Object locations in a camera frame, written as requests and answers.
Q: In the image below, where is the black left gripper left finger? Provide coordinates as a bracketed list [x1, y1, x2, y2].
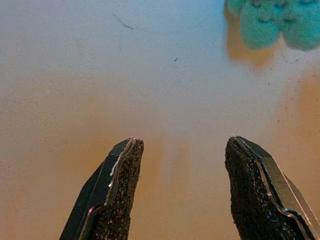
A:
[59, 136, 145, 240]

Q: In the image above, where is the teal plush toy keychain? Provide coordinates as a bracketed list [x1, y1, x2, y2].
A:
[224, 0, 320, 51]

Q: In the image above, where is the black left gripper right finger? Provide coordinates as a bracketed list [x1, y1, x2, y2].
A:
[224, 135, 320, 240]

